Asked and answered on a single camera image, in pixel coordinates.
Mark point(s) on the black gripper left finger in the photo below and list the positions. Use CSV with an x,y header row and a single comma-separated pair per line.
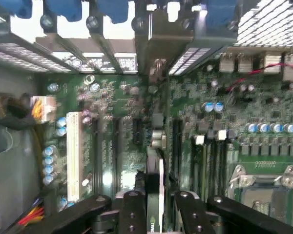
x,y
134,214

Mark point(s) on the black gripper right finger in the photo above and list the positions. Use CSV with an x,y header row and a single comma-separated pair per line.
x,y
191,217

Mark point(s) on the long black expansion slot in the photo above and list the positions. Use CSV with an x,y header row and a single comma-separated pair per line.
x,y
177,146
96,146
116,146

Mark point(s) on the CPU socket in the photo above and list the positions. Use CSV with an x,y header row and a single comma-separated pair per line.
x,y
263,190

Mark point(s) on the short black expansion slot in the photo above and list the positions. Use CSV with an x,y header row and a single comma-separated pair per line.
x,y
137,131

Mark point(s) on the white expansion slot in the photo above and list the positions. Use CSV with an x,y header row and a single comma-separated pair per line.
x,y
73,156

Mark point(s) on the green motherboard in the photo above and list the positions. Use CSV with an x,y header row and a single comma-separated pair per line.
x,y
127,107

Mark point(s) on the white power connector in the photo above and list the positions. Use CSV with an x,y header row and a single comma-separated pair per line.
x,y
45,109

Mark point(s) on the open black PC case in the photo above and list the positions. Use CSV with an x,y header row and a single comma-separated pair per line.
x,y
12,146

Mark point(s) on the perforated metal slot cover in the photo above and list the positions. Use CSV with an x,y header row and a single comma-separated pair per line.
x,y
190,59
58,58
14,57

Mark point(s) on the blue slot clip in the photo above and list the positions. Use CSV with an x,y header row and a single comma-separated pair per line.
x,y
218,12
112,11
63,9
17,7

